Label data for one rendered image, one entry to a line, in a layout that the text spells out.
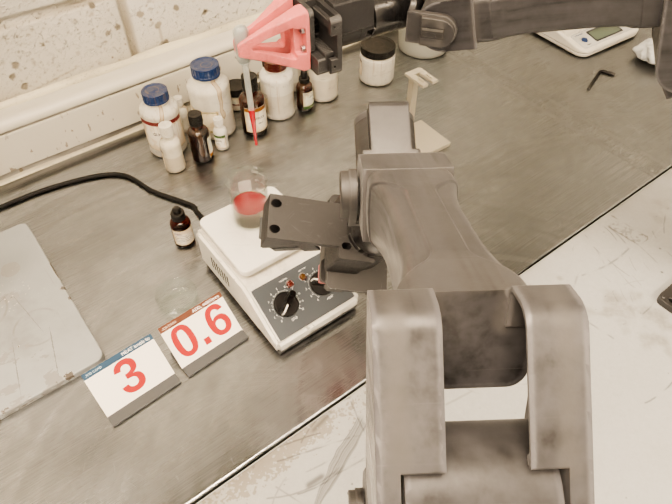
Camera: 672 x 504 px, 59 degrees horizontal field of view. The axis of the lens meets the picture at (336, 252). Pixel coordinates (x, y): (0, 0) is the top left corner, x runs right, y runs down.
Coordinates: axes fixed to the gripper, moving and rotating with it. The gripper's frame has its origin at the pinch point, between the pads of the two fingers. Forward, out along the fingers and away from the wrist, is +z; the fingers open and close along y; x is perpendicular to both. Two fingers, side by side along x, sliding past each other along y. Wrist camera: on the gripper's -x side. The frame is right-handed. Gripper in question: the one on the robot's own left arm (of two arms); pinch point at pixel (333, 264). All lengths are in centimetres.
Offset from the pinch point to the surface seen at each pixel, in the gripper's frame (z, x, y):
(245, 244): 8.2, -9.4, -3.6
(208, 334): 11.9, -12.7, 7.8
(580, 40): 21, 58, -60
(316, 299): 7.3, 0.1, 2.9
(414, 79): 11.3, 15.6, -35.1
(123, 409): 11.5, -21.7, 17.4
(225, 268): 10.0, -11.5, -0.6
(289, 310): 6.8, -3.4, 4.7
